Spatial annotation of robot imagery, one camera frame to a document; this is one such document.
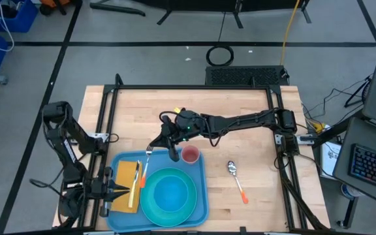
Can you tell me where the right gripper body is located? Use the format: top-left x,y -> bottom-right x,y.
159,109 -> 209,145

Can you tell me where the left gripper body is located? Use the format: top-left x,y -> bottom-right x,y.
89,167 -> 114,219

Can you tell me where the yellow cloth napkin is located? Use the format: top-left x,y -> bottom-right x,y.
110,159 -> 144,215

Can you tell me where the pink cup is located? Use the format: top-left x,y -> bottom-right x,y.
180,144 -> 201,165

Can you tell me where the fork with orange handle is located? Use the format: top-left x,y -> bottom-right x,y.
138,146 -> 154,189

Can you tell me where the blue plastic tray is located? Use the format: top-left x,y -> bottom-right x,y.
105,148 -> 210,233

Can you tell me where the blue bowl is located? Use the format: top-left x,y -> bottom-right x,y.
152,175 -> 189,213

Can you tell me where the spoon with orange handle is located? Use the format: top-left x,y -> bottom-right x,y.
227,160 -> 250,205

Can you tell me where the teal plate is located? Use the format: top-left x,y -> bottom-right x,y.
140,167 -> 198,228

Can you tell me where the black partition screen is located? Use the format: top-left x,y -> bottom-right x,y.
89,0 -> 313,30

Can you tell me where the printed paper sheet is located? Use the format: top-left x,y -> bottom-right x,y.
320,140 -> 343,178

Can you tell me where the white blue round container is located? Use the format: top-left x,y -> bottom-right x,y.
340,182 -> 362,200

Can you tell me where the orange bag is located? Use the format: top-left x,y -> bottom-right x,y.
39,0 -> 72,8

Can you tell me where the black keyboard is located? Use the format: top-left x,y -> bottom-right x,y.
347,143 -> 376,196

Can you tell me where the black aluminium frame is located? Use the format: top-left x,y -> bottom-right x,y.
52,73 -> 331,235

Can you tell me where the coiled black cable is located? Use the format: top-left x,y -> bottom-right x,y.
206,11 -> 235,67

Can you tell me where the yellow cable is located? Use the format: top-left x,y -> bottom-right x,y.
279,0 -> 302,66

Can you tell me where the white cable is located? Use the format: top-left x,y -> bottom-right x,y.
0,0 -> 15,53

